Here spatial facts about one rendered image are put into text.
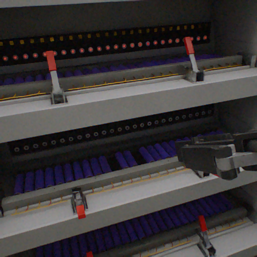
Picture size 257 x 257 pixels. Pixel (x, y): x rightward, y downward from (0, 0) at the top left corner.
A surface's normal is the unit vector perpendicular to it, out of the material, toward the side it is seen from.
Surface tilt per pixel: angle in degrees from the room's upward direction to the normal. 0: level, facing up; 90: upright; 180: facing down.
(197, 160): 91
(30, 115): 105
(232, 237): 15
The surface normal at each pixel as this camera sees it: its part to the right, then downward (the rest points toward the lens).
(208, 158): -0.97, 0.19
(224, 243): -0.05, -0.89
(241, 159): -0.18, 0.00
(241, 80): 0.31, 0.42
